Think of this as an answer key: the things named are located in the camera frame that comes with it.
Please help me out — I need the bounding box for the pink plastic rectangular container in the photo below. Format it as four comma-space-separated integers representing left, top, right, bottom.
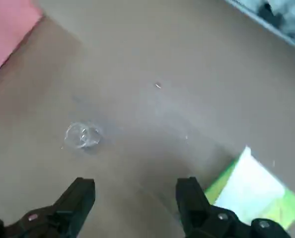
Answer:
0, 0, 44, 81

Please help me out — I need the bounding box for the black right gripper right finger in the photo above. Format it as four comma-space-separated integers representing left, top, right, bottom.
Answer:
175, 176, 291, 238

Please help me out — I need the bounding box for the green tissue pack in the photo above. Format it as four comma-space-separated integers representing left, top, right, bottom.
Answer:
203, 145, 295, 232

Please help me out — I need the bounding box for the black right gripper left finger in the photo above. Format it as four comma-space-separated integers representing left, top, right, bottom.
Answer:
0, 177, 96, 238

